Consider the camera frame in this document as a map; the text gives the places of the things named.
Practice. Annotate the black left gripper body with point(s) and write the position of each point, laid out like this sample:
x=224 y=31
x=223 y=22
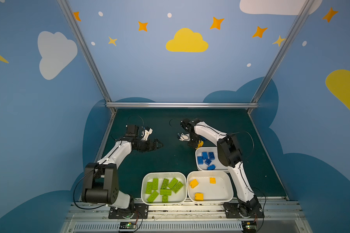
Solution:
x=148 y=144

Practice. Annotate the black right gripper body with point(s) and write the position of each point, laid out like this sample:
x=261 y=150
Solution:
x=194 y=140

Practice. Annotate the blue lego cluster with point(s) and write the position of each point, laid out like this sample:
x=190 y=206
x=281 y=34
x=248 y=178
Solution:
x=204 y=155

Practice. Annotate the blue small lego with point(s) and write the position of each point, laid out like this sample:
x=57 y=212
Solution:
x=208 y=162

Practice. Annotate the green long lego cluster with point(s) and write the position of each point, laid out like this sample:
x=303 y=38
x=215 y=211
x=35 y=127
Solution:
x=165 y=184

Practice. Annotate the yellow small lego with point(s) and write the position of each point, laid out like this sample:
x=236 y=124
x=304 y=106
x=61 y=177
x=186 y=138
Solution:
x=212 y=180

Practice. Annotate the green long lego brick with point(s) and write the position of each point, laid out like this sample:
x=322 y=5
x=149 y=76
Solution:
x=177 y=187

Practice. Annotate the green small lego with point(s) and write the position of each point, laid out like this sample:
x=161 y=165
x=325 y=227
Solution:
x=165 y=199

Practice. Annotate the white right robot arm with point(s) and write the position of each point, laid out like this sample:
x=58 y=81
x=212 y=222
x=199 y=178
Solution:
x=229 y=154

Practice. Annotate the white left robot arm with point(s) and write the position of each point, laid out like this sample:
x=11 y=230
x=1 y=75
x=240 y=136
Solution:
x=100 y=180

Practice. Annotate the yellow square lego brick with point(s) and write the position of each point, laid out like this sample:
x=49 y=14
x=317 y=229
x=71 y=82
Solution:
x=200 y=144

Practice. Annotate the white bin right rear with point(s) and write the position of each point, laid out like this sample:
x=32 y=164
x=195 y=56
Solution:
x=216 y=162

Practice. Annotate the white bin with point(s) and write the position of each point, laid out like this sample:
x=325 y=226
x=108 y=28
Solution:
x=220 y=192
x=216 y=162
x=178 y=198

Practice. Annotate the white bin left front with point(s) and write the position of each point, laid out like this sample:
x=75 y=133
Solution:
x=178 y=198

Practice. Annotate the white bin middle front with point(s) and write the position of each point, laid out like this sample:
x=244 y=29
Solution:
x=220 y=192

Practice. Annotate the left controller board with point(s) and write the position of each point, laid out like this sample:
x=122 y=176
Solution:
x=127 y=226

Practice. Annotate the controller board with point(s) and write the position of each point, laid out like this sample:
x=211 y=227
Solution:
x=127 y=226
x=249 y=227

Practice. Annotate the right controller board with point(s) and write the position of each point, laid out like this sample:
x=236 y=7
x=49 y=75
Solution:
x=249 y=227

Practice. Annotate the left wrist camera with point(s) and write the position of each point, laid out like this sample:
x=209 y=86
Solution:
x=138 y=132

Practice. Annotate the aluminium frame rear bar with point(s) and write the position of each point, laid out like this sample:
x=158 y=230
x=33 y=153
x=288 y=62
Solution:
x=181 y=105

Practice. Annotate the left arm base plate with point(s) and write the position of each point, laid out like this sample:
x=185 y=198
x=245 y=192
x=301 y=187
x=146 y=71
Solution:
x=139 y=210

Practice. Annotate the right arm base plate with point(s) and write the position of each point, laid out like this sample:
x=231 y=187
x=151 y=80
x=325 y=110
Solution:
x=243 y=210

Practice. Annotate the front aluminium rail bed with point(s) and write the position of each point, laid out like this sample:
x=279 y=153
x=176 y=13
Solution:
x=280 y=216

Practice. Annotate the aluminium frame left post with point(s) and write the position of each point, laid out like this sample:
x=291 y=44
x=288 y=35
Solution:
x=73 y=24

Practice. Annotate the aluminium frame post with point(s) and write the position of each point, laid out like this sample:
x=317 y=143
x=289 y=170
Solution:
x=73 y=24
x=284 y=48

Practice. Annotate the aluminium frame right post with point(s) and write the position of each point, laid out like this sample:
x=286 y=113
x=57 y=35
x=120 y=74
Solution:
x=284 y=48

